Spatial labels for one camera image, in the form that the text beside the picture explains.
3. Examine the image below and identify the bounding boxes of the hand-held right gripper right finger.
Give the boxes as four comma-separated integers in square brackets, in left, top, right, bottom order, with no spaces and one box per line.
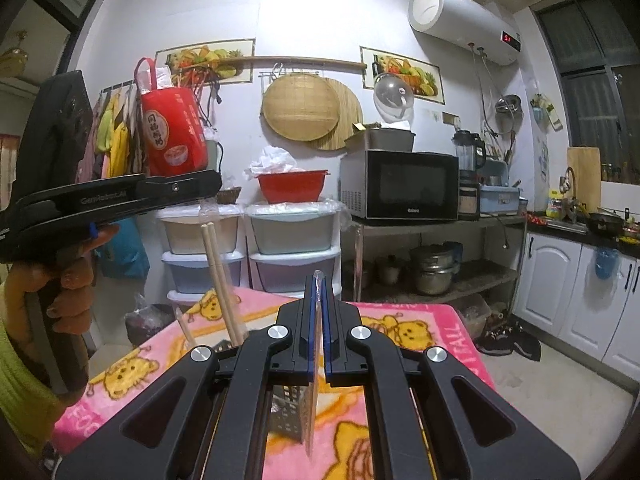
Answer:
[320,277,583,480]

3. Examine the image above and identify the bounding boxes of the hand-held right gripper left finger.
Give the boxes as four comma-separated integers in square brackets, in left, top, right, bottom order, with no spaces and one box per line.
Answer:
[55,275,321,480]

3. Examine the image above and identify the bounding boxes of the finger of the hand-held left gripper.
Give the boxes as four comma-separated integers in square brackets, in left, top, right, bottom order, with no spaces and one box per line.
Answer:
[142,170,222,208]

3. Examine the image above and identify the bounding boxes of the green plastic utensil basket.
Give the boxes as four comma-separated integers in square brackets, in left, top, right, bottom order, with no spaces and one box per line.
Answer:
[212,337,321,446]

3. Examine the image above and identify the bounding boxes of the plastic-wrapped chopstick pair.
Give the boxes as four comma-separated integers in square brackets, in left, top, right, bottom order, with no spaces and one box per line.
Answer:
[300,269,325,461]

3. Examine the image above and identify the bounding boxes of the group of wooden chopsticks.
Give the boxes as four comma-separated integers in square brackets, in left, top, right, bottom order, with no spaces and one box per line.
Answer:
[175,222,246,351]

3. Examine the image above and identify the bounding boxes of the person's left forearm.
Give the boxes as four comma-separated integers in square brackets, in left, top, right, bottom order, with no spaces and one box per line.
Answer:
[0,280,68,461]

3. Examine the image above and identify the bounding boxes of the person's left hand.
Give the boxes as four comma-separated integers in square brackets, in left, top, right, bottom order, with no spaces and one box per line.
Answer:
[7,225,121,336]

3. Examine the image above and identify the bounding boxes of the red gift bag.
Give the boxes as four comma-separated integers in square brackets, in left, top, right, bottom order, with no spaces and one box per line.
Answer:
[135,57,209,177]

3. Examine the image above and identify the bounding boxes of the yellow hanging cloths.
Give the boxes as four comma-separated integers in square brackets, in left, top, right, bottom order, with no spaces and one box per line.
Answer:
[95,90,133,178]

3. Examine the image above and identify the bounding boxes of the blue hanging bag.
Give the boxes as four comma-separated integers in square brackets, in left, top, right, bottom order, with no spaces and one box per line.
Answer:
[95,217,151,281]

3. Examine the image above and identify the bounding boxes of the white plastic bags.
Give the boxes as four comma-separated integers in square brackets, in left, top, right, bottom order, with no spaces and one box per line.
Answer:
[245,146,298,181]

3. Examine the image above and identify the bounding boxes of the ceiling lamp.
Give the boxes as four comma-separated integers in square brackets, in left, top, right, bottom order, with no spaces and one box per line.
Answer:
[0,30,28,78]

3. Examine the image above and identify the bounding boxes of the red plastic basin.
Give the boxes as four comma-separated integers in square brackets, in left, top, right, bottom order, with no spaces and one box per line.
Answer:
[256,169,332,205]

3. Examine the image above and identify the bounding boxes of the stacked metal pots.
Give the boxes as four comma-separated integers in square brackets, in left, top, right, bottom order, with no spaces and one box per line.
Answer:
[410,245,463,296]

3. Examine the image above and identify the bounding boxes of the dark plastic bag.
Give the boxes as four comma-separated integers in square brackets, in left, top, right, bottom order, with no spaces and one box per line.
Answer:
[125,305,173,346]

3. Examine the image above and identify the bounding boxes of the round bamboo tray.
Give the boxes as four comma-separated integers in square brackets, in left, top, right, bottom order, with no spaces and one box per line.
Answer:
[262,72,341,141]

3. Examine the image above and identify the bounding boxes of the metal shelf rack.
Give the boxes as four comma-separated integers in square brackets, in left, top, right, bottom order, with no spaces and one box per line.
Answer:
[345,210,528,311]

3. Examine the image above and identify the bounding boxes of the black microwave oven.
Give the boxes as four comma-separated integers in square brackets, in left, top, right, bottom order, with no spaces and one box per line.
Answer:
[340,149,460,223]

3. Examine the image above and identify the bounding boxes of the pink printed blanket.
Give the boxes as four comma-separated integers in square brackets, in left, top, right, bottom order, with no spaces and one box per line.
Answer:
[52,287,496,480]

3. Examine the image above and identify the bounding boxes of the black shoes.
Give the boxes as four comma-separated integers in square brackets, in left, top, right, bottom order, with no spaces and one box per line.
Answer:
[475,325,543,361]

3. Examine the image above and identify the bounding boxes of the round bamboo mat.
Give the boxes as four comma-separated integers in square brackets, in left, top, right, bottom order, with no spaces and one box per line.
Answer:
[310,77,364,152]

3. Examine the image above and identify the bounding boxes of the metal baking pan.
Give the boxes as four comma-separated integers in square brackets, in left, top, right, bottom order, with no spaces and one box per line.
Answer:
[344,122,417,153]

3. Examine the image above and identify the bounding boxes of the glass pot lid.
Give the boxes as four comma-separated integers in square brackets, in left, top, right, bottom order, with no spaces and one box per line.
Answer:
[374,72,416,121]

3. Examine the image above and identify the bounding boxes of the blender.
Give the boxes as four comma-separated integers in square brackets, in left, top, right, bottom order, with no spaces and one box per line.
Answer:
[452,130,487,183]

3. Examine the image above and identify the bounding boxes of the white kitchen cabinets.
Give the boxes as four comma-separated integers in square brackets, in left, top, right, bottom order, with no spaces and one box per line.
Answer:
[510,230,640,386]

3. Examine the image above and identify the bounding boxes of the hanging steel pot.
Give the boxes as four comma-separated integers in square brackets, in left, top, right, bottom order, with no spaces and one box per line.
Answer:
[495,94,523,128]

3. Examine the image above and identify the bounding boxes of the black wok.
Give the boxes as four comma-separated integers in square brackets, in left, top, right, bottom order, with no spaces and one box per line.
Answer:
[585,210,626,236]

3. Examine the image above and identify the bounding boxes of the wooden cutting board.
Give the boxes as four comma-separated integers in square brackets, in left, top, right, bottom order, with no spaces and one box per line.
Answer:
[566,146,602,213]

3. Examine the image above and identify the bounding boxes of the white water heater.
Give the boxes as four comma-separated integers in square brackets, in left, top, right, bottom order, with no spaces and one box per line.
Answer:
[408,0,522,66]

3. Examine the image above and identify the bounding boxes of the row of spice jars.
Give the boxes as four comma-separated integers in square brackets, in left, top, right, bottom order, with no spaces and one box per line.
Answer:
[601,162,640,183]

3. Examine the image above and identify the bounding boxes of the window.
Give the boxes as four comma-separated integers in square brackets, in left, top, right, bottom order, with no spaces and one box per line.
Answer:
[537,0,640,181]

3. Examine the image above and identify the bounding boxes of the fruit wall poster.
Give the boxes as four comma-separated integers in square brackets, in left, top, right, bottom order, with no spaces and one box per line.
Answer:
[360,46,445,106]
[155,38,256,83]

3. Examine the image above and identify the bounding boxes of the wall pocket organizer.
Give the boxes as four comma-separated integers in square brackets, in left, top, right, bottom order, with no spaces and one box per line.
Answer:
[531,92,563,131]

